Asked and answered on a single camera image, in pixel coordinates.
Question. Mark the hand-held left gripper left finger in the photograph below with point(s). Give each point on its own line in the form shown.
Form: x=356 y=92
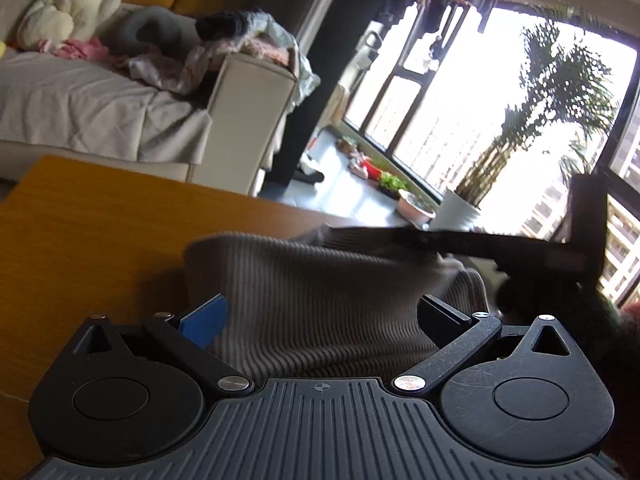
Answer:
x=205 y=322

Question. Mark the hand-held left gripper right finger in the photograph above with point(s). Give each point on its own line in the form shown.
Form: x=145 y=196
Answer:
x=440 y=316

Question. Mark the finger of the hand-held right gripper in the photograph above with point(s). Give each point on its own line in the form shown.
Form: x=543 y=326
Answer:
x=440 y=241

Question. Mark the grey striped knit sweater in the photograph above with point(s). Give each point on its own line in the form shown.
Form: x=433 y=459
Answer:
x=320 y=310

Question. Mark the white plant pot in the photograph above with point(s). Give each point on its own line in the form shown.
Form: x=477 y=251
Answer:
x=455 y=212

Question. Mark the pink basin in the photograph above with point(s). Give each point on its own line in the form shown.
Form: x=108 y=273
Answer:
x=415 y=210

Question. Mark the green leafy vegetables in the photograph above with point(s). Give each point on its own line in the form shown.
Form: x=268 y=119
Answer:
x=392 y=182

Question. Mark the red basin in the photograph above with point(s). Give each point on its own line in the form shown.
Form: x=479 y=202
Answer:
x=372 y=167

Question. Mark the black white appliance base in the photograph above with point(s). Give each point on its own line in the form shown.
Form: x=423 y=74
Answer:
x=311 y=170

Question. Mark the potted palm plant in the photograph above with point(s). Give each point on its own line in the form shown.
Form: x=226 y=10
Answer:
x=555 y=85

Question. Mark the beige hanging towel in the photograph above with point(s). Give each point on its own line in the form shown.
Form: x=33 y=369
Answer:
x=342 y=102

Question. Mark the beige sofa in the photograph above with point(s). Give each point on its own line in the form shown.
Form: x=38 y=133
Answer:
x=250 y=110

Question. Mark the grey sofa blanket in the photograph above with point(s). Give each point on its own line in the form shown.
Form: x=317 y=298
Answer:
x=85 y=105

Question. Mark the pale floral cloth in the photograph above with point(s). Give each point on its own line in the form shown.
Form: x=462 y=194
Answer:
x=165 y=70

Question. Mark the pink knit garment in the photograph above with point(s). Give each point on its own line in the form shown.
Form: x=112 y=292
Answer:
x=260 y=50

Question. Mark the small pink cloth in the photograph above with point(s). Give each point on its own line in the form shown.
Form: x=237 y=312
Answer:
x=82 y=50

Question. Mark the black knit garment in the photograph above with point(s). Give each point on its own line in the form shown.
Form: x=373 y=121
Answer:
x=225 y=24

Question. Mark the grey neck pillow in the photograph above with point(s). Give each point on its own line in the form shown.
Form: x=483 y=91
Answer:
x=150 y=25

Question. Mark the cream plush duck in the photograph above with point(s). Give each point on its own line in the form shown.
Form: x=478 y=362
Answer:
x=75 y=5

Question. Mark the black window frame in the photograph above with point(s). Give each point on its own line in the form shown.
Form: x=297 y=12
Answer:
x=382 y=105

